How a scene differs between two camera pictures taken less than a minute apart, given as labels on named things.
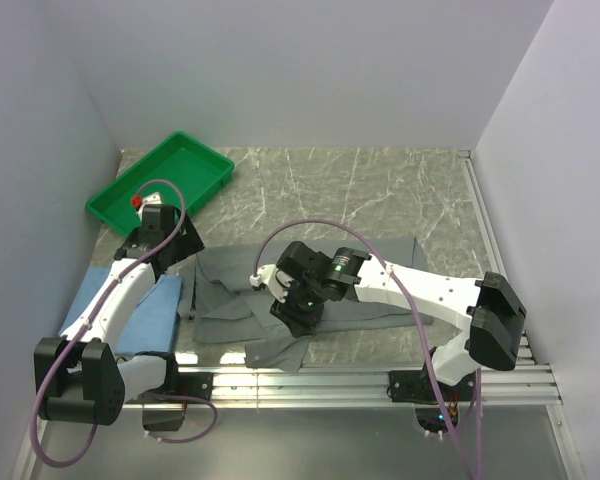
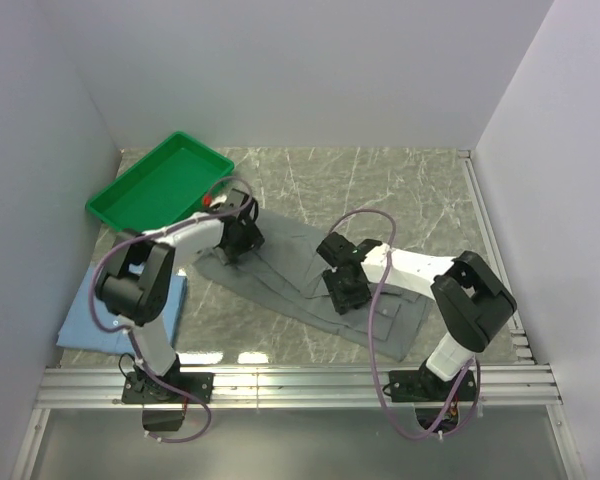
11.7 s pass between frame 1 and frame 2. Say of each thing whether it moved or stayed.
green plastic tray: stayed
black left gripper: moved
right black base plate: stayed
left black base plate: stayed
